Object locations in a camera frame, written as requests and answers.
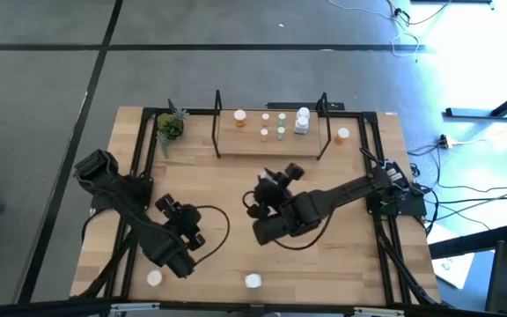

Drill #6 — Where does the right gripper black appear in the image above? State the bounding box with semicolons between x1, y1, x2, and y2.
241;162;306;220

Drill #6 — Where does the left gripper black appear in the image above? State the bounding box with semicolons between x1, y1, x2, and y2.
155;194;208;252

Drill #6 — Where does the white bottle front left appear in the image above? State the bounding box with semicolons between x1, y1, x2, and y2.
146;269;166;288

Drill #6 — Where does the black flat strip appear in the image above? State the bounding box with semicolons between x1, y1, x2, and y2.
265;101;346;111

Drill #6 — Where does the potted green succulent plant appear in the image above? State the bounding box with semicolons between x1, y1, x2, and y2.
155;98;190;159

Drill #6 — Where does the black table edge beam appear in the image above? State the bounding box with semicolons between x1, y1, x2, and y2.
0;297;507;317

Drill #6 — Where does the white paper sheet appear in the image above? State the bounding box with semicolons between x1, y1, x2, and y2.
431;251;475;291

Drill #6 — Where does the black floor bar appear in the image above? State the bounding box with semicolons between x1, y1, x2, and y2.
428;221;507;261

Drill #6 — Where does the black desk stand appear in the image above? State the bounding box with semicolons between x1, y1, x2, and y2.
444;80;507;121

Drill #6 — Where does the black left camera cable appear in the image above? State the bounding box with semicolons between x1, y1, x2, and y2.
194;204;231;268

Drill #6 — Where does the black camera cable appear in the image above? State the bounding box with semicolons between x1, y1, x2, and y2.
273;210;334;252
194;204;231;268

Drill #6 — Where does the black right camera cable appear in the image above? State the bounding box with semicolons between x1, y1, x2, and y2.
273;210;334;252

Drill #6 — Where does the wooden shelf black metal frame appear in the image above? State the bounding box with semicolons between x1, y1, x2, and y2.
210;89;333;161

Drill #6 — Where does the black cable bundle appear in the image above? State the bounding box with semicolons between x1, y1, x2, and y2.
374;215;440;306
75;206;145;300

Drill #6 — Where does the silver metal bracket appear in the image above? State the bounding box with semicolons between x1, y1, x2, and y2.
352;306;407;317
108;302;161;314

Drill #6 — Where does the white floor cable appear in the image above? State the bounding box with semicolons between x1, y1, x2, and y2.
326;0;424;57

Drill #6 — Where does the black floor cable with plug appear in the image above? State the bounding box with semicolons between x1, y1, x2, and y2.
387;0;451;26

